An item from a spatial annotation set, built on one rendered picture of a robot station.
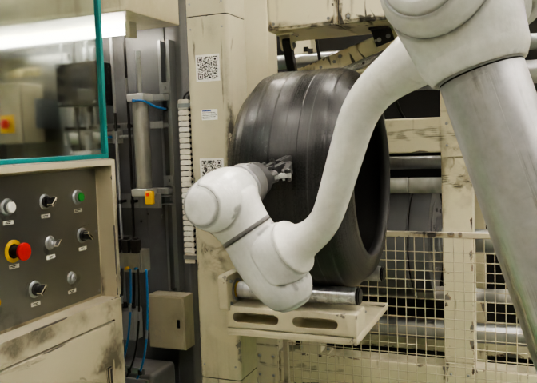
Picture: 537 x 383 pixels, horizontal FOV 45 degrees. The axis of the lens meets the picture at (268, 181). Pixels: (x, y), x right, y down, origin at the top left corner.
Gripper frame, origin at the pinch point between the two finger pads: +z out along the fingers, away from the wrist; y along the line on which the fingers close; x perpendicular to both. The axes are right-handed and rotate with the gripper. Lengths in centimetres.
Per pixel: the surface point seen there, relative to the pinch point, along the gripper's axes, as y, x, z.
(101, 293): 55, 34, -1
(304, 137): -3.3, -5.2, 6.4
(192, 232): 39, 24, 23
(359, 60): -2, -20, 68
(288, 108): 2.2, -11.7, 11.7
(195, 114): 35.9, -10.0, 26.5
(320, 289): -1.9, 35.2, 12.9
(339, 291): -7.0, 35.4, 12.8
